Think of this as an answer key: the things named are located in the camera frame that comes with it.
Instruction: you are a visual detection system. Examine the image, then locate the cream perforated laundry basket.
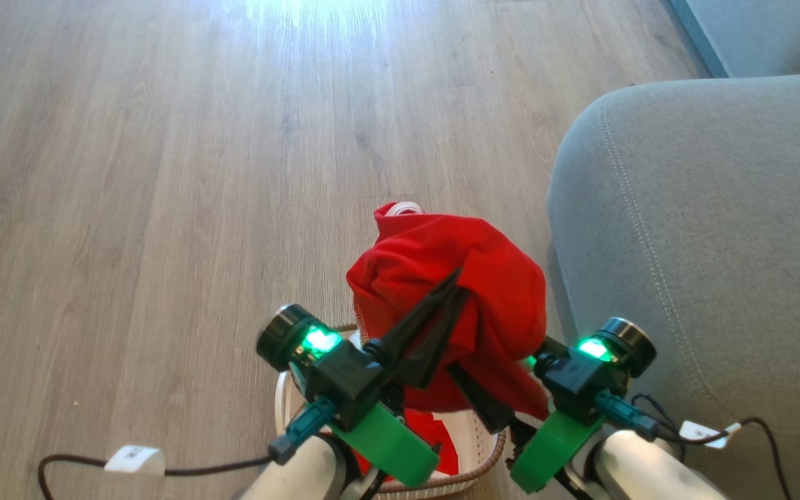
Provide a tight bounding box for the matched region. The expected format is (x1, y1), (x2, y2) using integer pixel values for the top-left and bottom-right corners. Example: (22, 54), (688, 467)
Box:
(275, 323), (508, 500)

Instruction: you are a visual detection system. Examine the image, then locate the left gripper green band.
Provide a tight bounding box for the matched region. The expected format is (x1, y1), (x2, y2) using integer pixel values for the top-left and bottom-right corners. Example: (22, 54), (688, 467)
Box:
(256, 269), (471, 487)

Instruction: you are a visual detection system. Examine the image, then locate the white cable label tag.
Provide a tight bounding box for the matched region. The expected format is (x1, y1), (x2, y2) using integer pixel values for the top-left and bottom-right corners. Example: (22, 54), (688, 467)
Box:
(105, 444), (166, 476)
(678, 420), (742, 449)

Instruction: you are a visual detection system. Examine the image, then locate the teal left cable connector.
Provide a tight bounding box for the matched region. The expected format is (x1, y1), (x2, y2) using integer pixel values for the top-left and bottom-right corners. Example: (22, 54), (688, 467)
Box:
(268, 396), (338, 465)

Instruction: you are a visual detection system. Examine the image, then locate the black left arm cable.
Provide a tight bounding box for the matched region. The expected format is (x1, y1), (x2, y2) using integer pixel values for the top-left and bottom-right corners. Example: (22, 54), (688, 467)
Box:
(37, 451), (277, 500)

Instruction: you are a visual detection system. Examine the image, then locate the white right cable label tag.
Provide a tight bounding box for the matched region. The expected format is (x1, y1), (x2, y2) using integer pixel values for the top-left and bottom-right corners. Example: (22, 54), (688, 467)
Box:
(678, 420), (742, 449)

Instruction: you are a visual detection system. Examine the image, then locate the red clothing item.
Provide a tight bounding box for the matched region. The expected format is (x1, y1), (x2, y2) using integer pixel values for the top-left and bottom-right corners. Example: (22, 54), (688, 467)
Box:
(346, 201), (550, 480)

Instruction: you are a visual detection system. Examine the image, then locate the teal cable connector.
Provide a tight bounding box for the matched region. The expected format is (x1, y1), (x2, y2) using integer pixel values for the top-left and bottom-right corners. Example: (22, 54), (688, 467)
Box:
(593, 389), (659, 440)
(268, 396), (338, 465)

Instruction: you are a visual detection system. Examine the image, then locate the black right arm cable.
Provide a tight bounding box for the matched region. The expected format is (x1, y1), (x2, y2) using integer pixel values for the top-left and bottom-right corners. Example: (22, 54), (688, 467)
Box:
(633, 392), (793, 500)

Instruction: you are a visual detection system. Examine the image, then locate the grey fabric sofa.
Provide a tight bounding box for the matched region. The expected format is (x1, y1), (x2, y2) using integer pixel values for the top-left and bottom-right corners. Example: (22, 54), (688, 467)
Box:
(546, 73), (800, 500)

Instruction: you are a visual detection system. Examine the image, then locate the teal right cable connector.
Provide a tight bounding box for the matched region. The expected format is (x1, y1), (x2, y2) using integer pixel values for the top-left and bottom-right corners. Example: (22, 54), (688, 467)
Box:
(593, 389), (659, 440)

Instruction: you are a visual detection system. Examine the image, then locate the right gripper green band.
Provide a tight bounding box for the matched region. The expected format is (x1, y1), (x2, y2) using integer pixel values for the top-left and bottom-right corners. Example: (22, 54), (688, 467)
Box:
(447, 317), (656, 494)

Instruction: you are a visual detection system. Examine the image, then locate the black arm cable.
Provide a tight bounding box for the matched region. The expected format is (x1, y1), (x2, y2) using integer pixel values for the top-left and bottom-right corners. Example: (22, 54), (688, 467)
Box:
(633, 392), (793, 500)
(37, 451), (277, 500)

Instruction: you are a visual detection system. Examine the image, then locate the white left cable label tag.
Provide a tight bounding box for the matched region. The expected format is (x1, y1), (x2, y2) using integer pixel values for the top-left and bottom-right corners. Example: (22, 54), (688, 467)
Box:
(105, 444), (166, 476)

